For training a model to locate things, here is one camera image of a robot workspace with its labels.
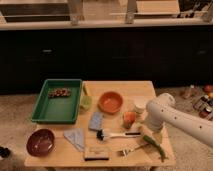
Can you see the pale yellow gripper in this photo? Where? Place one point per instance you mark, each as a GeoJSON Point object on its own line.
{"type": "Point", "coordinates": [157, 136]}

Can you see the silver metal fork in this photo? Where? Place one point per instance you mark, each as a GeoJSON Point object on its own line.
{"type": "Point", "coordinates": [125, 152]}

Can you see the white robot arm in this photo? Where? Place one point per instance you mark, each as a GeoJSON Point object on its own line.
{"type": "Point", "coordinates": [161, 109]}

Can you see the orange-red bowl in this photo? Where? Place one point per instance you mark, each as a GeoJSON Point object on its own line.
{"type": "Point", "coordinates": [110, 102]}

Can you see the dark maroon bowl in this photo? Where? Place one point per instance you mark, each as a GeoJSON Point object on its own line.
{"type": "Point", "coordinates": [40, 143]}

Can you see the white lidded jar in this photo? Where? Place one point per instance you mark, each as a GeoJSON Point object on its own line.
{"type": "Point", "coordinates": [140, 104]}

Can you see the wooden table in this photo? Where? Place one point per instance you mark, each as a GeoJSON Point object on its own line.
{"type": "Point", "coordinates": [65, 154]}

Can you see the bottles and items on floor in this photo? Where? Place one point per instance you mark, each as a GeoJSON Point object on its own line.
{"type": "Point", "coordinates": [203, 105]}

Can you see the blue sponge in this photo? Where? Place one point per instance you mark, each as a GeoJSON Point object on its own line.
{"type": "Point", "coordinates": [95, 122]}

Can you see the tan block with black edge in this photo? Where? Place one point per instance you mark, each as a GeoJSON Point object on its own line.
{"type": "Point", "coordinates": [96, 153]}

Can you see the green plastic cup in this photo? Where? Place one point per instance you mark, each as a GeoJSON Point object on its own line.
{"type": "Point", "coordinates": [86, 102]}

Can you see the light blue folded cloth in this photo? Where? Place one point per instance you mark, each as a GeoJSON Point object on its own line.
{"type": "Point", "coordinates": [76, 138]}

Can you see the black cabinet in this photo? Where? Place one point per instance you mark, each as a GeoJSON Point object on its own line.
{"type": "Point", "coordinates": [165, 55]}

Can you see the green plastic tray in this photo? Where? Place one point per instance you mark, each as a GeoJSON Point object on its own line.
{"type": "Point", "coordinates": [59, 109]}

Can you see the brown food in tray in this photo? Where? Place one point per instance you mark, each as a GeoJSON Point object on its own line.
{"type": "Point", "coordinates": [59, 92]}

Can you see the small black object on floor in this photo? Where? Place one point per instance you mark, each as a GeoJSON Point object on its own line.
{"type": "Point", "coordinates": [4, 152]}

